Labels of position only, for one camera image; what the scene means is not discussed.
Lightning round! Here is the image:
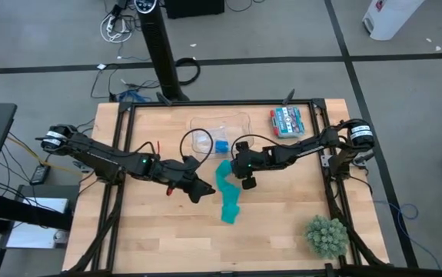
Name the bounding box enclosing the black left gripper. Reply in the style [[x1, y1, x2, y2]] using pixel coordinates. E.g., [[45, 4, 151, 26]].
[[161, 155, 218, 205]]

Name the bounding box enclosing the teal elastic bandage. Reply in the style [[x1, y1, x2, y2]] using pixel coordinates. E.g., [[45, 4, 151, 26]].
[[214, 159, 242, 225]]

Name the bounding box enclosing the clear plastic bin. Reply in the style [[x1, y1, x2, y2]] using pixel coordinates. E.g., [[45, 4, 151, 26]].
[[189, 112, 254, 159]]

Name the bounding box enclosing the clear plastic bag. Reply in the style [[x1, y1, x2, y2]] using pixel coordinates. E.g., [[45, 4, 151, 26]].
[[194, 125, 230, 155]]

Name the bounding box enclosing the green white first aid kit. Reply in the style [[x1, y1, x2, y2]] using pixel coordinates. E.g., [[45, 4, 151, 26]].
[[269, 105, 307, 140]]

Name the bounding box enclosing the green artificial plant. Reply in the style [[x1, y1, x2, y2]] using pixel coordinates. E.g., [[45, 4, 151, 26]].
[[304, 215, 350, 260]]

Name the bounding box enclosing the black tower fan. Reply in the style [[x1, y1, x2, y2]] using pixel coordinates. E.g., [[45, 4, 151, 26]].
[[133, 0, 190, 103]]

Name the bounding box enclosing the black power adapter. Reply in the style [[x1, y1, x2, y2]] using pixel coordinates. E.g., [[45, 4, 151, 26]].
[[29, 164, 52, 186]]

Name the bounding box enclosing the black floor box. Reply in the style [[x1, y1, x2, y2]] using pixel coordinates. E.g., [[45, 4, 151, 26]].
[[164, 0, 226, 20]]

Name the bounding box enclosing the white flat box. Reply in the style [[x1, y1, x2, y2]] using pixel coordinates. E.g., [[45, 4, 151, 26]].
[[5, 196, 70, 250]]

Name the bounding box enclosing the black desk leg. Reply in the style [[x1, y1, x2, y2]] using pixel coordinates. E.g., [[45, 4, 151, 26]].
[[0, 191, 75, 232]]

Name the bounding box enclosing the white power strip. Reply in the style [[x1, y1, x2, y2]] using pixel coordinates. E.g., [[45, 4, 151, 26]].
[[99, 13, 134, 44]]

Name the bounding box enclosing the white floor appliance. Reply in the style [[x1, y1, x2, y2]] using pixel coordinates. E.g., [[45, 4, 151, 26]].
[[361, 0, 426, 42]]

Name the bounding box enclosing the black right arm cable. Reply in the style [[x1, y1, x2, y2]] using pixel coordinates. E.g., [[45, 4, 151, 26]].
[[231, 133, 283, 152]]

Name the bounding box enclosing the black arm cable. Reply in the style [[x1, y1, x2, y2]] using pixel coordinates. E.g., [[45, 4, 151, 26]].
[[178, 128, 214, 165], [231, 133, 283, 152]]

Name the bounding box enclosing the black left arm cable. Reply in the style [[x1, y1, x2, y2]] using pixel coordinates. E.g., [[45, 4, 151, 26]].
[[178, 128, 214, 165]]

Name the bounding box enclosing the black aluminium frame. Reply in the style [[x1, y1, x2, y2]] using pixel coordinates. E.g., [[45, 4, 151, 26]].
[[65, 98, 442, 277]]

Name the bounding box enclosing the black coiled cable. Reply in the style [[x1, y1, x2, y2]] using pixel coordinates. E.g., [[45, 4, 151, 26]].
[[174, 56, 202, 87]]

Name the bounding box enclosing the blue cable bundle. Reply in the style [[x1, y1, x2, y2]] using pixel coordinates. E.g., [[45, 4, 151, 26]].
[[118, 88, 151, 104]]

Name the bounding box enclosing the yellow floor cable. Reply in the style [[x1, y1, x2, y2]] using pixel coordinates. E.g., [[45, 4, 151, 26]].
[[6, 134, 85, 178]]

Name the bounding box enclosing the blue floor cable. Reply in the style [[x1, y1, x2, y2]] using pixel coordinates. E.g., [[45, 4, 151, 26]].
[[372, 199, 442, 270]]

